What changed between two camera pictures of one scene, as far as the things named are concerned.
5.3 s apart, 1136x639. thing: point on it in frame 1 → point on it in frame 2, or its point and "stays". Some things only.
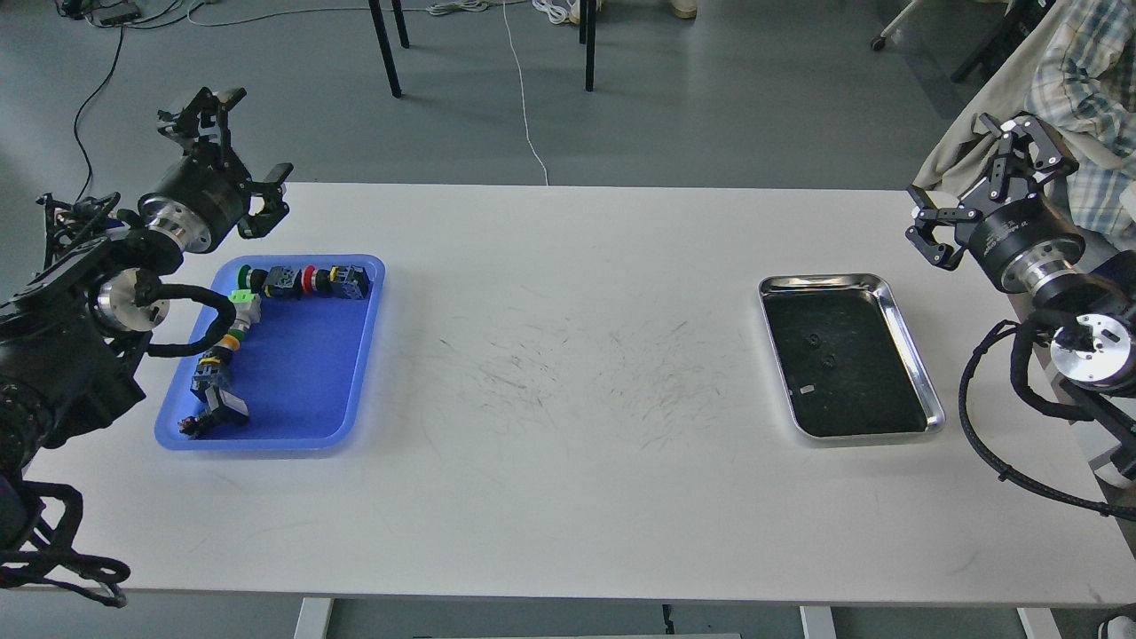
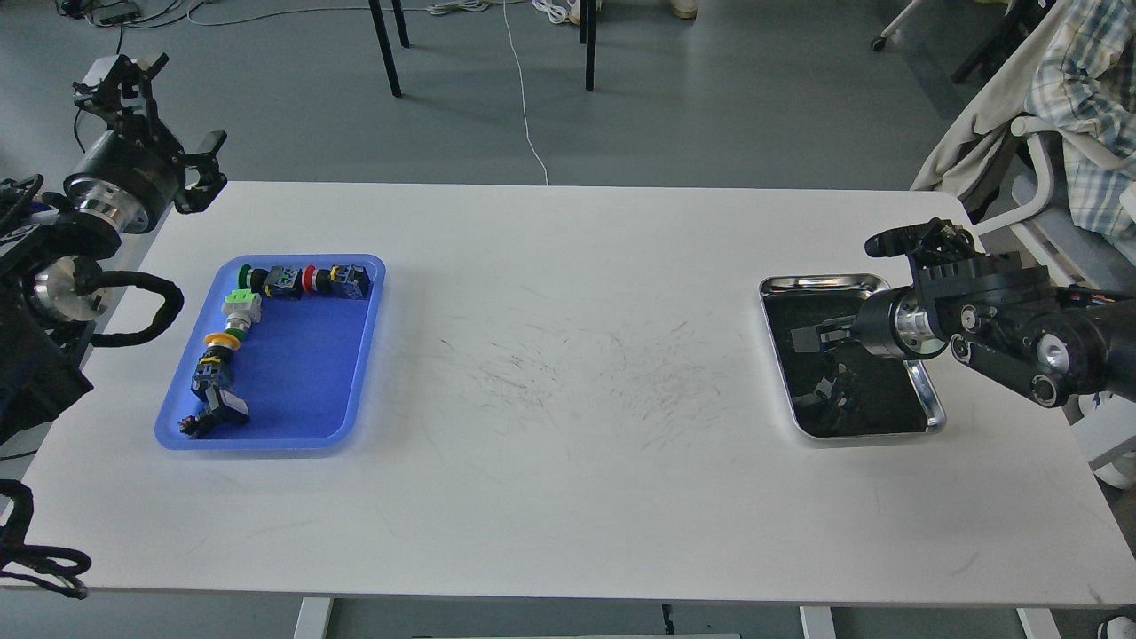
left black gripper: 206,196 → 127,179
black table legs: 587,35 stays
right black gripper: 1025,241 → 873,325
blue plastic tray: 299,369 stays
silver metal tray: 846,364 stays
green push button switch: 280,282 stays
